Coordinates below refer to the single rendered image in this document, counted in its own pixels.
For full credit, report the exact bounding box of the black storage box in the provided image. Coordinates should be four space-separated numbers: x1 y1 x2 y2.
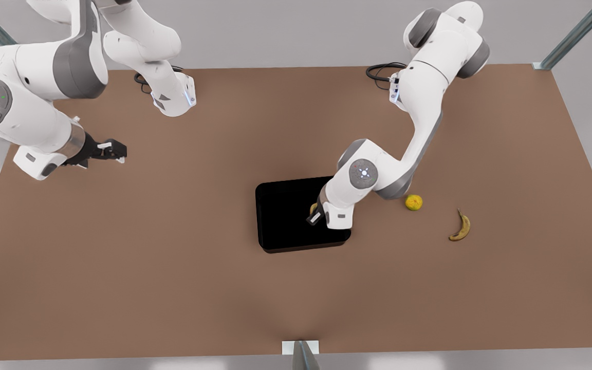
255 176 352 254

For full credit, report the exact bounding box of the brown-spotted yellow banana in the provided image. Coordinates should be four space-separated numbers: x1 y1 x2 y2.
448 208 471 242

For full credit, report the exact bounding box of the black cable loop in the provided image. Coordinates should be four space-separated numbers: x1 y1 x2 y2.
134 65 184 95
365 62 408 91

